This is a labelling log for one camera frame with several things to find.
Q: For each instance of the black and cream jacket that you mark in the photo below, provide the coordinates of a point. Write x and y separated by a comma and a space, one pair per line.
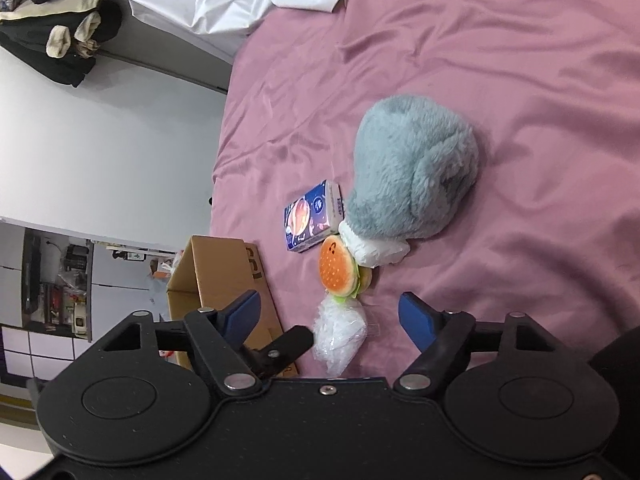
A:
30, 45

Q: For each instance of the clear plastic bag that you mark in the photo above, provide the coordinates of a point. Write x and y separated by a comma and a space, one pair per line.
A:
340, 332

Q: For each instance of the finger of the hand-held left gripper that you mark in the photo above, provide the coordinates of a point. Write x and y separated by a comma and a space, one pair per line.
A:
287, 344

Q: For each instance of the white plastic bag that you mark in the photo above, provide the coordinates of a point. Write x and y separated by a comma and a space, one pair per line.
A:
375, 252

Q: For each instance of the burger plush toy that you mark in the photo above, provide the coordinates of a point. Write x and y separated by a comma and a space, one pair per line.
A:
337, 265

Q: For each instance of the white kitchen cabinet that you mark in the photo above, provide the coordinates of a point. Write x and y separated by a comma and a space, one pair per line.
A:
125, 280

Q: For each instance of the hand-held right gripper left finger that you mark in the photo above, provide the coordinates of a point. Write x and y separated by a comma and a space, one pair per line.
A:
245, 312

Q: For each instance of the grey door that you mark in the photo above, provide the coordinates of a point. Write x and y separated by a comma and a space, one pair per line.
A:
165, 55

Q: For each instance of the pink bed sheet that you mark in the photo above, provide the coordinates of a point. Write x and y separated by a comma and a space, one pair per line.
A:
500, 60

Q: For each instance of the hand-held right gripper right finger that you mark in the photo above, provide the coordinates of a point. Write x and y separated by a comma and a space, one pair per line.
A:
415, 320

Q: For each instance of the blue tissue pack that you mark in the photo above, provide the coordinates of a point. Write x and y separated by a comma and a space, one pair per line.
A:
310, 215

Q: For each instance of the blue-grey plush toy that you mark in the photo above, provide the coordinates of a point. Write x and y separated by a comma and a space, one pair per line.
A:
410, 170

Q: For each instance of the orange cardboard box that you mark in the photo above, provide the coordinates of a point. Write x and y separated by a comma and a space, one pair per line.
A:
162, 272

